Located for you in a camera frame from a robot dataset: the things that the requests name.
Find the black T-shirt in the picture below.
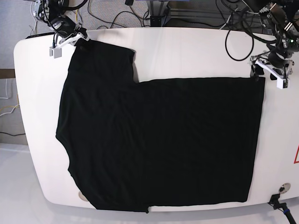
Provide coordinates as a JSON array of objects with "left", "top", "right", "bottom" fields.
[{"left": 56, "top": 41, "right": 265, "bottom": 212}]

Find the table grommet hole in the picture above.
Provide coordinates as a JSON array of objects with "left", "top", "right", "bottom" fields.
[
  {"left": 78, "top": 191, "right": 88, "bottom": 202},
  {"left": 278, "top": 183, "right": 291, "bottom": 194}
]

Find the black clamp with cable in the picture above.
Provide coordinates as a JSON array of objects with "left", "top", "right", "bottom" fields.
[{"left": 268, "top": 194, "right": 296, "bottom": 224}]

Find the red warning sticker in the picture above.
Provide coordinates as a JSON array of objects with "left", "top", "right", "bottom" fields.
[{"left": 294, "top": 147, "right": 299, "bottom": 164}]

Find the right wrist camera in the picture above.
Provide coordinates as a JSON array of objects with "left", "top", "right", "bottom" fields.
[{"left": 49, "top": 47, "right": 62, "bottom": 59}]

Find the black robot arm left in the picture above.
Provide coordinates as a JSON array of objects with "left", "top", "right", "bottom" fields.
[{"left": 224, "top": 0, "right": 299, "bottom": 89}]

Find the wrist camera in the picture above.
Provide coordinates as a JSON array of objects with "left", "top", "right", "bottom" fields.
[
  {"left": 277, "top": 78, "right": 289, "bottom": 89},
  {"left": 49, "top": 47, "right": 62, "bottom": 59}
]

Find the black central column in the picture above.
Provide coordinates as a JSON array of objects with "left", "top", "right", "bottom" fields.
[{"left": 147, "top": 0, "right": 169, "bottom": 27}]

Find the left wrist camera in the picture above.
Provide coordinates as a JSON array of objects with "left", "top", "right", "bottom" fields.
[{"left": 277, "top": 78, "right": 289, "bottom": 89}]

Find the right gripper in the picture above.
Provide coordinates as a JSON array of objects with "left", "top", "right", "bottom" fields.
[{"left": 50, "top": 17, "right": 90, "bottom": 50}]

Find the table grommet hole right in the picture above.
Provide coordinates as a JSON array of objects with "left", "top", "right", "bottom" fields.
[{"left": 278, "top": 183, "right": 291, "bottom": 194}]

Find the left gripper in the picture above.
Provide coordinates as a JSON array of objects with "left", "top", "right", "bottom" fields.
[{"left": 250, "top": 51, "right": 294, "bottom": 81}]

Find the table grommet hole left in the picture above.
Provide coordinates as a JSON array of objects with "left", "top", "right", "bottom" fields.
[{"left": 78, "top": 191, "right": 88, "bottom": 202}]

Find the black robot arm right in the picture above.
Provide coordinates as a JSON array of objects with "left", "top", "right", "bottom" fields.
[{"left": 33, "top": 0, "right": 89, "bottom": 51}]

